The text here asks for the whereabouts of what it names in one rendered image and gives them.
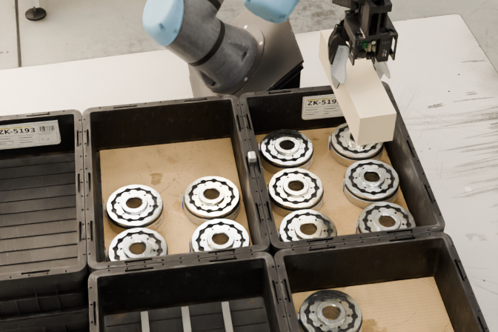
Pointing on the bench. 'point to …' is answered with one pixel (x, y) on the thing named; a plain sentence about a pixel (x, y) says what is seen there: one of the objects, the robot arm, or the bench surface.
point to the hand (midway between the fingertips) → (356, 77)
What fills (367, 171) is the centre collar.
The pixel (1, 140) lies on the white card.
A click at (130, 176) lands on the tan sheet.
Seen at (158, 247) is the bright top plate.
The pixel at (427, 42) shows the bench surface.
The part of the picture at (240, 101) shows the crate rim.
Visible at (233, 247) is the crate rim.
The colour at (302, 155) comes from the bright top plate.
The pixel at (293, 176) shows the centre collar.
